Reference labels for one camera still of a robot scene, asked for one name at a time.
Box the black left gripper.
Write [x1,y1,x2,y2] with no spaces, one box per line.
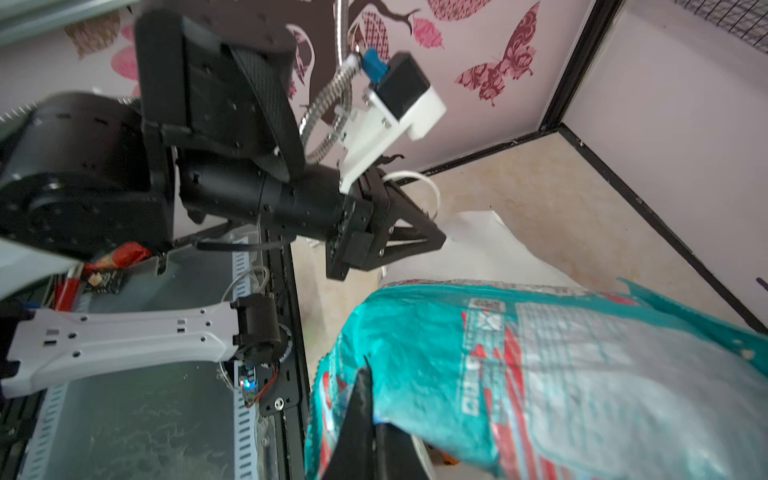
[325,167,446,281]

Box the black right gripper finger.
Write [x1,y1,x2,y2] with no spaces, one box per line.
[322,365,429,480]

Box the floral paper bag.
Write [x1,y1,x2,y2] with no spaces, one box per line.
[378,210,583,290]

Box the teal snack bag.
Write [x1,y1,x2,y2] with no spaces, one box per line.
[304,281,767,479]

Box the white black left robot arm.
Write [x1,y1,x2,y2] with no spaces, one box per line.
[1,1,446,297]

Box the left metal flexible conduit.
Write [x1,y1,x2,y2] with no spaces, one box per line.
[299,0,362,165]

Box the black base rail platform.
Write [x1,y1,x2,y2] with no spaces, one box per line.
[1,231,308,479]

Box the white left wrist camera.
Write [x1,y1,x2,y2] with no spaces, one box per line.
[338,49,446,194]

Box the black wire basket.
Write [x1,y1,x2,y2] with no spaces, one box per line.
[675,0,767,43]

